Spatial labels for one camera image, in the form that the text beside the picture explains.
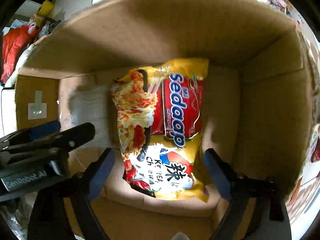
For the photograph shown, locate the red plastic bag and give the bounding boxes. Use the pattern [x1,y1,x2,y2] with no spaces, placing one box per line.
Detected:
[1,23,38,84]

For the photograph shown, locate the yellow bag on floor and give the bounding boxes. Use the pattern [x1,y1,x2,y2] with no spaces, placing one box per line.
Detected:
[37,0,54,17]

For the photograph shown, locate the cardboard box blue sides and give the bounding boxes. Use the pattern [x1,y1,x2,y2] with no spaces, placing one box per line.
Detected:
[15,0,318,239]

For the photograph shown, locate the Sedaap noodle packet yellow red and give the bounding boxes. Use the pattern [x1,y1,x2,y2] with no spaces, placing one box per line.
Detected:
[111,58,209,202]

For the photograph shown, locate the checkered table mat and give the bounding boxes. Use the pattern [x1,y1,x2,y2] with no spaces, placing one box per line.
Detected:
[286,15,319,225]

